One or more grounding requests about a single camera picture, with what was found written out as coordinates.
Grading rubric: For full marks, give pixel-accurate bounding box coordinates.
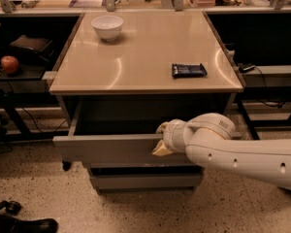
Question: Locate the grey top drawer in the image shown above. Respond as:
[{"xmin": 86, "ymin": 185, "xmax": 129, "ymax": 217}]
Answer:
[{"xmin": 53, "ymin": 93, "xmax": 232, "ymax": 168}]

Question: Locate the white ceramic bowl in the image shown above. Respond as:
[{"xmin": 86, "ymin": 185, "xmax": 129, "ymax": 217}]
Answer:
[{"xmin": 91, "ymin": 16, "xmax": 123, "ymax": 41}]

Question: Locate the beige top drawer cabinet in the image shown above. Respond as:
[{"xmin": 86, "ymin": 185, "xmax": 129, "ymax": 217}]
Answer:
[{"xmin": 49, "ymin": 10, "xmax": 243, "ymax": 193}]

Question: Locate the grey drawer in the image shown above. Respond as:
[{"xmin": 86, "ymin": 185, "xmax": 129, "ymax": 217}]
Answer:
[
  {"xmin": 53, "ymin": 93, "xmax": 232, "ymax": 168},
  {"xmin": 90, "ymin": 174, "xmax": 203, "ymax": 189}
]

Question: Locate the grey bottom drawer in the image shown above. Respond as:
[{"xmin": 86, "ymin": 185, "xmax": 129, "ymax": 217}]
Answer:
[{"xmin": 90, "ymin": 174, "xmax": 203, "ymax": 189}]

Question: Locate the black tray under apple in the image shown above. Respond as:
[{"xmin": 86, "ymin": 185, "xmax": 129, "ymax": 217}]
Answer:
[{"xmin": 0, "ymin": 64, "xmax": 47, "ymax": 82}]

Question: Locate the dark blue snack bar wrapper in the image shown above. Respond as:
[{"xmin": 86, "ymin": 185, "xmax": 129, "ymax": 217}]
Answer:
[{"xmin": 172, "ymin": 63, "xmax": 208, "ymax": 79}]

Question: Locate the small black device on shelf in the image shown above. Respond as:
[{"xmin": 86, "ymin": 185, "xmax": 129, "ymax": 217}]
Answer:
[{"xmin": 239, "ymin": 63, "xmax": 255, "ymax": 73}]

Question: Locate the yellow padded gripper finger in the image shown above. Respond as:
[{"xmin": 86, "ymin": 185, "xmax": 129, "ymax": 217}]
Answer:
[
  {"xmin": 152, "ymin": 140, "xmax": 173, "ymax": 156},
  {"xmin": 156, "ymin": 121, "xmax": 169, "ymax": 134}
]

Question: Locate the red apple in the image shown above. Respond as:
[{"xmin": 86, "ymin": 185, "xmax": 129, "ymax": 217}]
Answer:
[{"xmin": 0, "ymin": 55, "xmax": 19, "ymax": 75}]

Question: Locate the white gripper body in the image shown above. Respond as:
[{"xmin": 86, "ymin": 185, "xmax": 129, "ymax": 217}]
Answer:
[{"xmin": 163, "ymin": 119, "xmax": 194, "ymax": 152}]

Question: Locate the dark box on shelf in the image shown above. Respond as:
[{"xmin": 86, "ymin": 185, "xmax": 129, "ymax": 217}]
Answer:
[{"xmin": 9, "ymin": 35, "xmax": 54, "ymax": 63}]

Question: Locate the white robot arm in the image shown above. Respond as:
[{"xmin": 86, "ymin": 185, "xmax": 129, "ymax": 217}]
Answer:
[{"xmin": 152, "ymin": 113, "xmax": 291, "ymax": 190}]

